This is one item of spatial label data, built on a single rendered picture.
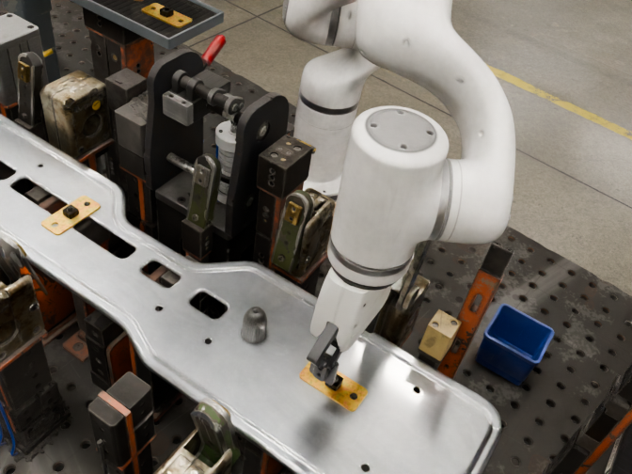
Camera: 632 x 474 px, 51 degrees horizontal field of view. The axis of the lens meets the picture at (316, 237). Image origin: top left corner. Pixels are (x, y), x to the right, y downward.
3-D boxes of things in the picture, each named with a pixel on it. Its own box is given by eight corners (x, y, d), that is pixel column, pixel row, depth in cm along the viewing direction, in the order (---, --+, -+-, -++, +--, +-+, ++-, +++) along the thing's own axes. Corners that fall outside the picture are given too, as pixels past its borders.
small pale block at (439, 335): (372, 459, 109) (426, 324, 83) (383, 443, 111) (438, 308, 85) (390, 471, 108) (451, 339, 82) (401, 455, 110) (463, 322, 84)
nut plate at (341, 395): (297, 376, 83) (298, 371, 82) (313, 356, 85) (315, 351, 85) (354, 413, 80) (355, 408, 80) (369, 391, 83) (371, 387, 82)
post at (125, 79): (122, 246, 135) (102, 76, 107) (140, 234, 138) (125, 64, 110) (140, 259, 133) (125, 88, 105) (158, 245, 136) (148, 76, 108)
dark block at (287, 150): (243, 330, 124) (258, 153, 94) (265, 308, 128) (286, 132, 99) (264, 344, 122) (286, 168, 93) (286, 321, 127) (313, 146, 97)
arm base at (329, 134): (303, 130, 152) (314, 59, 139) (373, 166, 147) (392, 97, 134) (254, 169, 140) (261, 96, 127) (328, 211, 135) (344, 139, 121)
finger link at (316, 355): (349, 292, 70) (342, 322, 74) (308, 342, 65) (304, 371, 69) (358, 297, 69) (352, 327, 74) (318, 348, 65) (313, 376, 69)
